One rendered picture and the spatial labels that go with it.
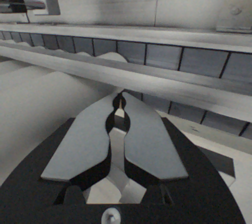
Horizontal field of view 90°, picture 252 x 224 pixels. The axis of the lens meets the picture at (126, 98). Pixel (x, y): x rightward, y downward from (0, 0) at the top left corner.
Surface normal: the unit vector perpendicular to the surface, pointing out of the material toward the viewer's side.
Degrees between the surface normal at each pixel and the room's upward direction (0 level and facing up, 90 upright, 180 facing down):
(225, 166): 90
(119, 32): 0
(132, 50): 0
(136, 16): 0
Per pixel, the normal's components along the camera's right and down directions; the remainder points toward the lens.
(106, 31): -0.49, 0.47
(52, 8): 0.87, 0.26
